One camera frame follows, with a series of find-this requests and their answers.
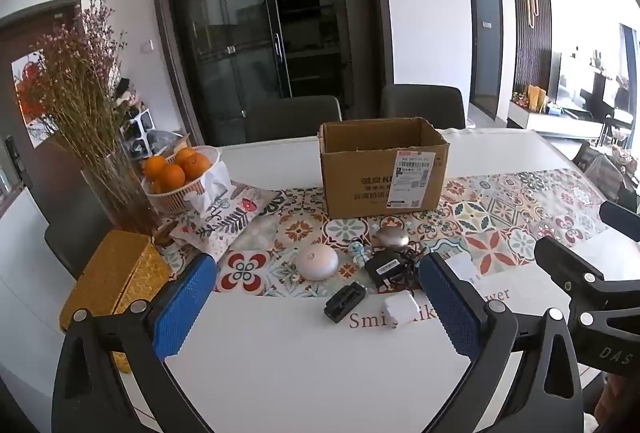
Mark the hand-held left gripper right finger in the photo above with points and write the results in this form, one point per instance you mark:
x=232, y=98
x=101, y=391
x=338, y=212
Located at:
x=450, y=308

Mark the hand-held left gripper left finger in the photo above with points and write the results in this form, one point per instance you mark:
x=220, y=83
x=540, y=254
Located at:
x=182, y=313

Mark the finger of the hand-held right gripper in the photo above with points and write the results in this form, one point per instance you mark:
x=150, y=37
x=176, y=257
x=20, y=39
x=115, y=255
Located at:
x=620, y=219
x=565, y=263

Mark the white cube charger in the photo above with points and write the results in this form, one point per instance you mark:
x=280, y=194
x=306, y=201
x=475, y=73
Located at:
x=401, y=309

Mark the silver oval device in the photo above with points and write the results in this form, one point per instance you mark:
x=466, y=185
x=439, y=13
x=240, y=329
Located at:
x=393, y=238

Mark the small blue figurine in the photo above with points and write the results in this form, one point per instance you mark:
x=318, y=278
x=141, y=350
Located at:
x=357, y=252

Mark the white round pebble device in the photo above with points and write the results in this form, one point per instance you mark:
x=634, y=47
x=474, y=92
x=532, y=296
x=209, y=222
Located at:
x=316, y=263

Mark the brown cardboard box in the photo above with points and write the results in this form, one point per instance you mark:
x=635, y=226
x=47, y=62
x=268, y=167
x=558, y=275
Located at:
x=360, y=183

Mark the golden woven box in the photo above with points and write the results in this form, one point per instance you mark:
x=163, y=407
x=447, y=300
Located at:
x=115, y=278

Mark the patterned tile-print table runner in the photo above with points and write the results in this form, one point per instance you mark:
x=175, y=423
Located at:
x=500, y=218

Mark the floral fabric tissue cover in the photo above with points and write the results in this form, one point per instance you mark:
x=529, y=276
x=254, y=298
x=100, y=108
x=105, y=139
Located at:
x=225, y=218

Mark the small black charging dock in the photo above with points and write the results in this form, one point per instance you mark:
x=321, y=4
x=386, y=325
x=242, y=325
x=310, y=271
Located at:
x=344, y=303

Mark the white plastic basket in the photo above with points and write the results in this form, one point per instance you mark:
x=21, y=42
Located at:
x=175, y=202

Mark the white low cabinet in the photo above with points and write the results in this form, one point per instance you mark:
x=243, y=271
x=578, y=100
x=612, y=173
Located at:
x=560, y=120

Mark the glass vase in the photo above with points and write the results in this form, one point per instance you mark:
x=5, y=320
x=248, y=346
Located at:
x=125, y=198

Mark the white tablecloth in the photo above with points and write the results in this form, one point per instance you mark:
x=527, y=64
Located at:
x=300, y=373

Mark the dark dining chair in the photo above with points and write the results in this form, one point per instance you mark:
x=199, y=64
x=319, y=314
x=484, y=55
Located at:
x=422, y=105
x=67, y=238
x=295, y=118

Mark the pile of oranges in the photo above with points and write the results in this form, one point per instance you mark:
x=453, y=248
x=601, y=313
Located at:
x=172, y=175

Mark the yellow decor on cabinet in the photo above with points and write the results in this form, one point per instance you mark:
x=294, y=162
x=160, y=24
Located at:
x=536, y=97

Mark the white shoe rack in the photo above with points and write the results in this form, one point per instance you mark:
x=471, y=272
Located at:
x=137, y=128

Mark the dark interior door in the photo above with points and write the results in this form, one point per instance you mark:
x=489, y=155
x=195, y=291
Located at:
x=486, y=43

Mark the dried flower bunch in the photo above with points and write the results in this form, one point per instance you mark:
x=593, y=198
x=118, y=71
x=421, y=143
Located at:
x=75, y=78

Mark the dark glass sliding door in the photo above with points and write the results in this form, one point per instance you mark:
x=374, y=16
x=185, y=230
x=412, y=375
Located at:
x=250, y=23

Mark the dark slatted wall panel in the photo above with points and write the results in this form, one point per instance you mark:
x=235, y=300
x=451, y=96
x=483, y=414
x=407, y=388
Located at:
x=530, y=28

